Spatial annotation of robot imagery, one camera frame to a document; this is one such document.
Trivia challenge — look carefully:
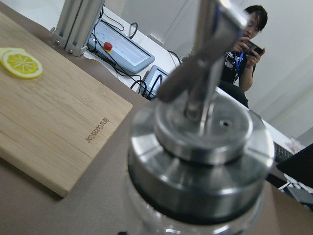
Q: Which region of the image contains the glass sauce bottle metal spout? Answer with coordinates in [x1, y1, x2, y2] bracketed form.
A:
[123, 0, 274, 235]

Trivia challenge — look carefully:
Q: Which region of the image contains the teach pendant tablet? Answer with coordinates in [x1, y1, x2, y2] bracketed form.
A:
[143, 65, 169, 99]
[87, 21, 155, 74]

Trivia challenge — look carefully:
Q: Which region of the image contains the seated person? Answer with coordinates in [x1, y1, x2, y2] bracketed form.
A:
[219, 5, 268, 107]

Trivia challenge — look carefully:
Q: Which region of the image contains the bamboo cutting board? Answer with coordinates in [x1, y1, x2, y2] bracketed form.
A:
[0, 14, 132, 197]

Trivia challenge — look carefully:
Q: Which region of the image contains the black smartphone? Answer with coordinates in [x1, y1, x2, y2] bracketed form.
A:
[243, 41, 264, 55]

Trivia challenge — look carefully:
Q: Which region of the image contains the black keyboard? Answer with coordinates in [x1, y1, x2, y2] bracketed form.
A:
[274, 142, 293, 163]

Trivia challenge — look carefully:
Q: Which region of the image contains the lemon slice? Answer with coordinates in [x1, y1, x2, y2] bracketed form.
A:
[0, 47, 25, 60]
[0, 51, 43, 79]

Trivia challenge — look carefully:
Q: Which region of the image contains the aluminium frame post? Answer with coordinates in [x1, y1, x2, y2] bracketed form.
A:
[52, 0, 105, 57]

